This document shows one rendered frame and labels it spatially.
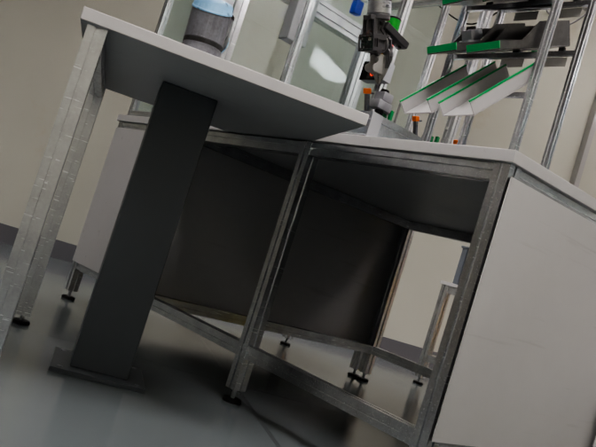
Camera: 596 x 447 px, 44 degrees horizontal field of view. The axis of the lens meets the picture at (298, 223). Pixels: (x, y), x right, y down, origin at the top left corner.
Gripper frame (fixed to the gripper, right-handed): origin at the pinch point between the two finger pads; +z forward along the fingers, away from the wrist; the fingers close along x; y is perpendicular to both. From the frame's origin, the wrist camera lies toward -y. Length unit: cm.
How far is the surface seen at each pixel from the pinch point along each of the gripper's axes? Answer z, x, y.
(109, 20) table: -5, 18, 99
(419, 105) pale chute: 8.3, 19.0, 1.2
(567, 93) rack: 3, 49, -29
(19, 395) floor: 77, 17, 119
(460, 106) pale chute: 8.4, 34.5, 0.2
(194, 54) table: 1, 26, 82
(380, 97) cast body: 5.3, -2.5, -2.6
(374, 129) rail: 15.8, 14.2, 14.4
